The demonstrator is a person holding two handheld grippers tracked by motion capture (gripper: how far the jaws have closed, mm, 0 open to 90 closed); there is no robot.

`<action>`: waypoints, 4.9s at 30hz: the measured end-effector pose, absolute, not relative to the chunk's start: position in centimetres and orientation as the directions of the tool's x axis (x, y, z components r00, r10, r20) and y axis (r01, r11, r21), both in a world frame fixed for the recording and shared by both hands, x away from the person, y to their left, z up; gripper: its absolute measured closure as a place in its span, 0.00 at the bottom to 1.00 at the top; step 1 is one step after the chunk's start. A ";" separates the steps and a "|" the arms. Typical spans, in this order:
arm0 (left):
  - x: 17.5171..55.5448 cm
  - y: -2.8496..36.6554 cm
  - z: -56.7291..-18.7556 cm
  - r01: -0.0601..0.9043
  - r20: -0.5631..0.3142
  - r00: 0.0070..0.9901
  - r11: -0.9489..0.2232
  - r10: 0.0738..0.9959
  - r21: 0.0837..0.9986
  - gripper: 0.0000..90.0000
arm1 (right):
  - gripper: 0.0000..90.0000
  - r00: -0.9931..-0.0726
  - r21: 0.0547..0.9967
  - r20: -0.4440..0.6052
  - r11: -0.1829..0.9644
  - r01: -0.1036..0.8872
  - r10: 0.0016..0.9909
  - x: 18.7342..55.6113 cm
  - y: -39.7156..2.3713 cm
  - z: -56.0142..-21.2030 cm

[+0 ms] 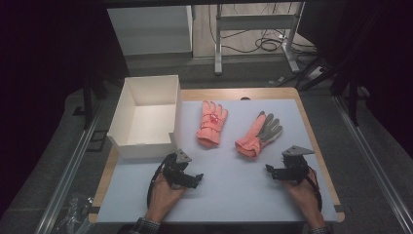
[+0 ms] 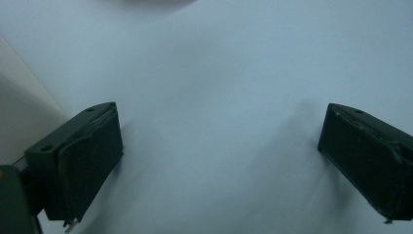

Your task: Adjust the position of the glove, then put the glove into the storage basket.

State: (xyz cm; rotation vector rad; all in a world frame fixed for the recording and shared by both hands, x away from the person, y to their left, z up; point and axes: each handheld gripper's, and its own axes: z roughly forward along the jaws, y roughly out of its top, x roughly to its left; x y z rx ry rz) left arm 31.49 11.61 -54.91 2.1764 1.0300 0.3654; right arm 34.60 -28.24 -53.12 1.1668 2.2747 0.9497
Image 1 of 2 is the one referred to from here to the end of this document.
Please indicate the aluminium rail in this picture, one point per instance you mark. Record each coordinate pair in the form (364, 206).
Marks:
(69, 175)
(373, 162)

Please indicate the white cabinet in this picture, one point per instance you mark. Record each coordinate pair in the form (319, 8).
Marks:
(149, 31)

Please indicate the pale blue table mat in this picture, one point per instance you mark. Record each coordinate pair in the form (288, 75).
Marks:
(233, 191)

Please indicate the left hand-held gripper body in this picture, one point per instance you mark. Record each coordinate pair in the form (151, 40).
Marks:
(173, 169)

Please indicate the pink glove with grey palm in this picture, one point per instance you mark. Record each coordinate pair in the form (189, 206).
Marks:
(251, 141)

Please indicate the person's right hand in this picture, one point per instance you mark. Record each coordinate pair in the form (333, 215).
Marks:
(307, 198)

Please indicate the pink glove with dotted print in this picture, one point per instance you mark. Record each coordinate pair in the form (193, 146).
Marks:
(211, 125)

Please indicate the white open box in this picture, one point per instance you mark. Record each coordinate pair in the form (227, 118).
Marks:
(146, 125)

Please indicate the grey metal desk frame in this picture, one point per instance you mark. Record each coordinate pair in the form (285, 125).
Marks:
(256, 22)

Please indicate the person's left hand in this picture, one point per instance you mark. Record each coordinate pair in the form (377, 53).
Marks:
(162, 198)

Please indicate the clear plastic bag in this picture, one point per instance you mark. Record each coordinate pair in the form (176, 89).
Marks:
(76, 211)

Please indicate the white power strip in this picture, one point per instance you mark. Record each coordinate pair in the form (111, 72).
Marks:
(315, 73)

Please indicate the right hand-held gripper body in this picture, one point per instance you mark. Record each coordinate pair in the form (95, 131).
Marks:
(293, 167)

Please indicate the black stand leg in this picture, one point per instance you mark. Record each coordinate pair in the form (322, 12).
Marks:
(87, 104)

